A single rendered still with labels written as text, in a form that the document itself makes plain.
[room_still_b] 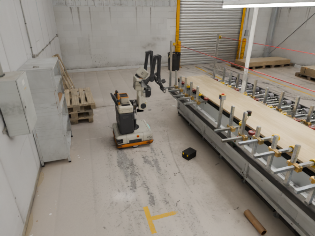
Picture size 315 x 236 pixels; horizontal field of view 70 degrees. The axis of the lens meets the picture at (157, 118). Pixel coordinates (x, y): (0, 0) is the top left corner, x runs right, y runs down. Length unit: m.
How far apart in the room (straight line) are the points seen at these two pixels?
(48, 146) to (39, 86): 0.97
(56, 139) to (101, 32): 6.59
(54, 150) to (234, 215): 2.77
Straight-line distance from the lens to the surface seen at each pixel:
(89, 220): 3.06
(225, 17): 11.49
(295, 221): 3.12
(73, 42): 9.79
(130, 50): 10.00
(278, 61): 11.47
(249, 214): 3.11
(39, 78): 3.51
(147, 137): 4.12
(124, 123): 3.93
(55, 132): 3.80
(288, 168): 2.42
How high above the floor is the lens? 2.25
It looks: 25 degrees down
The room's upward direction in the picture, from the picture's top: straight up
